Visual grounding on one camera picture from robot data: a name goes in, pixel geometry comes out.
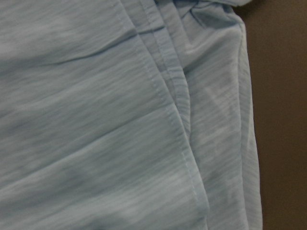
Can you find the light blue button-up shirt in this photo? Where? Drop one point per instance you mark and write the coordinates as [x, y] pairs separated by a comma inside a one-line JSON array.
[[126, 115]]

